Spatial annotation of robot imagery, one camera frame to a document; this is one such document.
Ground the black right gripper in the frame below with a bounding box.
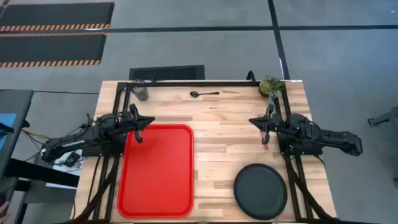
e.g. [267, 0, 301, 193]
[248, 104, 282, 146]

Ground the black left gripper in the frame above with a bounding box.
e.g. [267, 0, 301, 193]
[124, 103, 155, 144]

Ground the red plastic fork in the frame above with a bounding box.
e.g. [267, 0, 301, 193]
[260, 130, 270, 151]

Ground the red plastic tray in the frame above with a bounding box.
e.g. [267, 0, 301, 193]
[117, 123, 195, 219]

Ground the black spoon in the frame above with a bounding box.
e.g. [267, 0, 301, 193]
[190, 90, 220, 98]

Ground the black round plate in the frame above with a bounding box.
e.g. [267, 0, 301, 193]
[233, 162, 289, 221]

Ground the dark translucent cup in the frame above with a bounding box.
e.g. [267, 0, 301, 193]
[132, 80, 149, 102]

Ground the small green potted plant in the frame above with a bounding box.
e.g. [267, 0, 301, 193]
[259, 77, 287, 114]

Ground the black floor vent grate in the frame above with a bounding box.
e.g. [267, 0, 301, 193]
[129, 64, 206, 81]

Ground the small black controller device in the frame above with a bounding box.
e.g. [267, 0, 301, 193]
[63, 151, 81, 168]

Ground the white paper sheet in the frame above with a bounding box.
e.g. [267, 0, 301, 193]
[45, 149, 84, 190]

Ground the black desk crossbar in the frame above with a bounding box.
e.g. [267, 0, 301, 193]
[4, 157, 80, 189]

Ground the black mat with orange stripes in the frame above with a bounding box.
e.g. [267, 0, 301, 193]
[0, 1, 116, 33]
[0, 32, 108, 69]

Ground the grey tripod stand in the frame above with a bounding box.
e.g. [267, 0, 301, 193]
[367, 106, 398, 128]

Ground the dark grey desk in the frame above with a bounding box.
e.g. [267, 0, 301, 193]
[0, 89, 34, 179]

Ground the blue flat item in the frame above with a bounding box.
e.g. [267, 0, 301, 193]
[0, 113, 17, 151]

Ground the person's hand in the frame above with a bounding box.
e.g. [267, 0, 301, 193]
[0, 201, 11, 220]

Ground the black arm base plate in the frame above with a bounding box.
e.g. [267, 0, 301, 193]
[281, 145, 324, 157]
[81, 145, 125, 158]

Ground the black aluminium table frame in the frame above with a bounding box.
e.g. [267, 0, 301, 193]
[70, 80, 340, 224]

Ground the yellow cable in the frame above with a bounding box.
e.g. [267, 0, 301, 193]
[21, 128, 49, 141]

